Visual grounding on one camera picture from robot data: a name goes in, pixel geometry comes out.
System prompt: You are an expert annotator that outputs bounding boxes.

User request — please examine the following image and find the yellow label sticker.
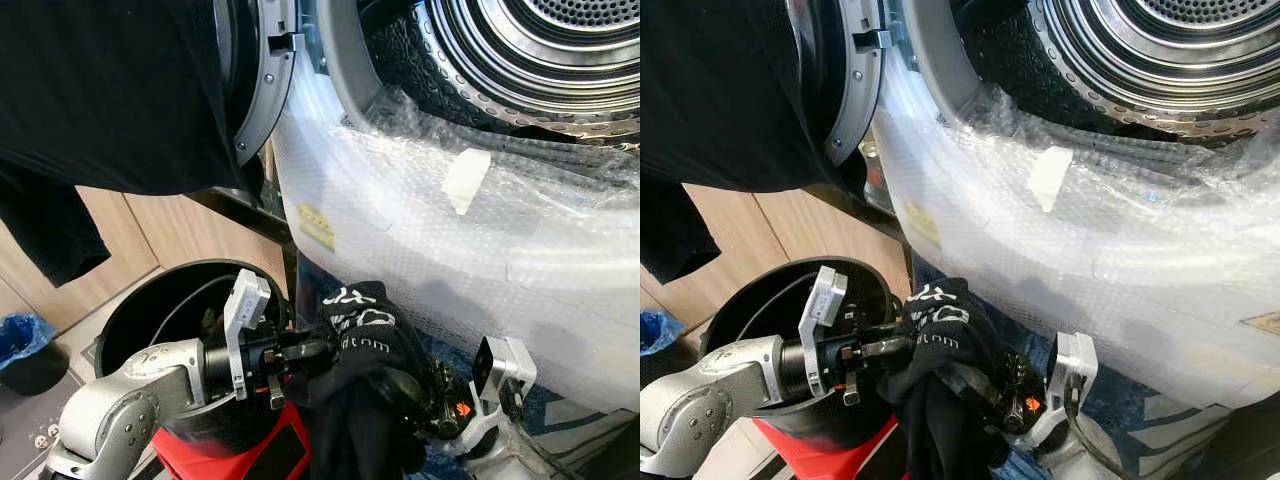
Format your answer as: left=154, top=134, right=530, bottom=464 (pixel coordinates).
left=905, top=200, right=946, bottom=249
left=297, top=203, right=338, bottom=251

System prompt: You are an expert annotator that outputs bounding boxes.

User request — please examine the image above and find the black round laundry basket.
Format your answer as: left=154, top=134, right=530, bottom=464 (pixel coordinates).
left=95, top=258, right=296, bottom=471
left=700, top=255, right=896, bottom=456

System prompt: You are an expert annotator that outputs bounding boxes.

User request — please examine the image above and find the grey patterned floor mat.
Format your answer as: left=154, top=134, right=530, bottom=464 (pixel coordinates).
left=0, top=385, right=61, bottom=480

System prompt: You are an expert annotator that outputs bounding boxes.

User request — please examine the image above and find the steel washer drum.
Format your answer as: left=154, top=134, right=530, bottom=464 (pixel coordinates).
left=370, top=0, right=641, bottom=146
left=955, top=0, right=1280, bottom=141

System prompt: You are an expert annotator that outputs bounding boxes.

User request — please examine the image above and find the white tape piece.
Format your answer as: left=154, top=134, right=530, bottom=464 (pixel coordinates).
left=1027, top=147, right=1073, bottom=214
left=442, top=148, right=493, bottom=216

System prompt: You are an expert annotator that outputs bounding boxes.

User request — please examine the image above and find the clear bubble wrap sheet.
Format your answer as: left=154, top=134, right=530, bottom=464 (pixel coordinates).
left=270, top=60, right=641, bottom=411
left=870, top=60, right=1280, bottom=411

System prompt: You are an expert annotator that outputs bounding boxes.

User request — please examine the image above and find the large black hanging cloth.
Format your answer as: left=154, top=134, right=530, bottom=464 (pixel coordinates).
left=640, top=0, right=871, bottom=286
left=0, top=0, right=266, bottom=286

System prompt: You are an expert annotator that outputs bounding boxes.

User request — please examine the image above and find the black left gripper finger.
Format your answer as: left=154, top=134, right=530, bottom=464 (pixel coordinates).
left=285, top=339, right=338, bottom=366
left=862, top=337, right=917, bottom=365

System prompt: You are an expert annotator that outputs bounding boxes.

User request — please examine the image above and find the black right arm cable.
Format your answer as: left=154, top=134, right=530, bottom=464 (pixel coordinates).
left=1065, top=385, right=1111, bottom=480

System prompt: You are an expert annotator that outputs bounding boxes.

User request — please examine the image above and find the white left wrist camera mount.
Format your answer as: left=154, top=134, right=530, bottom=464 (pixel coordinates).
left=222, top=268, right=273, bottom=401
left=800, top=265, right=849, bottom=398

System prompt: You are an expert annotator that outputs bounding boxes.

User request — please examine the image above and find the grey washer door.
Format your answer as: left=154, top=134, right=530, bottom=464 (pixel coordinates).
left=215, top=0, right=298, bottom=166
left=790, top=0, right=891, bottom=166

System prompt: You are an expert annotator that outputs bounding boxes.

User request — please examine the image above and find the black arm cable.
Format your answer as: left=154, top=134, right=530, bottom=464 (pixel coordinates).
left=150, top=272, right=241, bottom=346
left=745, top=270, right=816, bottom=341
left=1065, top=385, right=1111, bottom=480

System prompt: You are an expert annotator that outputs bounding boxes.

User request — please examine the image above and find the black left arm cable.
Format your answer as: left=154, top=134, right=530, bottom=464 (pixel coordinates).
left=745, top=270, right=816, bottom=341
left=150, top=272, right=241, bottom=346

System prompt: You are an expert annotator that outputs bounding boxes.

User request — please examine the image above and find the grey washer door gasket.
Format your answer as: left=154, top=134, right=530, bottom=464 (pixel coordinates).
left=315, top=0, right=441, bottom=126
left=900, top=0, right=1031, bottom=121

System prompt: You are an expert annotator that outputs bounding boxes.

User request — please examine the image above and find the black garment with white print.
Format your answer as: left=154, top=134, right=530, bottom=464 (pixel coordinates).
left=300, top=280, right=451, bottom=480
left=880, top=278, right=1041, bottom=480

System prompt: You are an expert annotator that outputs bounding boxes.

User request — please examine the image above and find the red stool with black patch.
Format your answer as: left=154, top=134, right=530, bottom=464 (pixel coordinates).
left=750, top=415, right=901, bottom=480
left=150, top=400, right=311, bottom=480

